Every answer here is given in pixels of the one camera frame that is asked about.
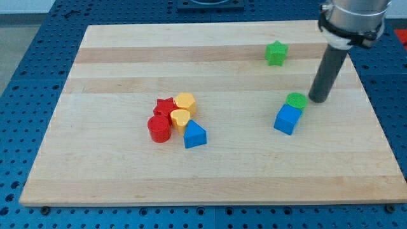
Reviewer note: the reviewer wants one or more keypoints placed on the green star block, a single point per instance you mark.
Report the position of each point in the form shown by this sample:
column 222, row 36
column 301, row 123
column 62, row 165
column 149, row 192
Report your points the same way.
column 276, row 53

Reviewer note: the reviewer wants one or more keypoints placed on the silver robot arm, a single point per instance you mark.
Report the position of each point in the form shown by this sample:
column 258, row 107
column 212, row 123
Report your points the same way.
column 348, row 23

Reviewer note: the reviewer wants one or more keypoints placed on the red star block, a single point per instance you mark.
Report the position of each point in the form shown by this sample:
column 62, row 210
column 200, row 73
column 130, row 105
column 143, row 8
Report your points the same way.
column 164, row 107

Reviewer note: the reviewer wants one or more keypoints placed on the green circle block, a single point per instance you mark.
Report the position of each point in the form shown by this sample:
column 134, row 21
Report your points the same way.
column 297, row 100

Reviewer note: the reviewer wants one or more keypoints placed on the wooden board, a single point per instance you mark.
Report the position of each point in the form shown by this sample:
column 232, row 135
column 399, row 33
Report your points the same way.
column 97, row 150

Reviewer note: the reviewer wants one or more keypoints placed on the yellow heart block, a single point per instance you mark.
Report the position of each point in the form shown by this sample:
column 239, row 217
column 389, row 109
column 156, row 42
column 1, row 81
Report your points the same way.
column 180, row 119

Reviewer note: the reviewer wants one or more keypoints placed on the blue triangle block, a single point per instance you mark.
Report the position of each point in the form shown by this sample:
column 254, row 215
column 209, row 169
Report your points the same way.
column 194, row 135

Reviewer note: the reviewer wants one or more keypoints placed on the yellow hexagon block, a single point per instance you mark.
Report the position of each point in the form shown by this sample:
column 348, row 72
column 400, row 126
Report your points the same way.
column 186, row 101

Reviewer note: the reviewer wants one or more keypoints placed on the red cylinder block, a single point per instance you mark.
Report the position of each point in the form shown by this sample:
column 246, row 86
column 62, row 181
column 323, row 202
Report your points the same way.
column 159, row 128

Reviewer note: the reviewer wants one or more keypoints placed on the blue cube block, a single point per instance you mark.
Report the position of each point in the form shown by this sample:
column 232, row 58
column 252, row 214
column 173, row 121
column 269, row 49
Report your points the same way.
column 287, row 118

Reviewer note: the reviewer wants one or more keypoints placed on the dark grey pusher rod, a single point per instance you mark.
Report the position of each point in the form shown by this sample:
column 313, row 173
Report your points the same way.
column 327, row 73

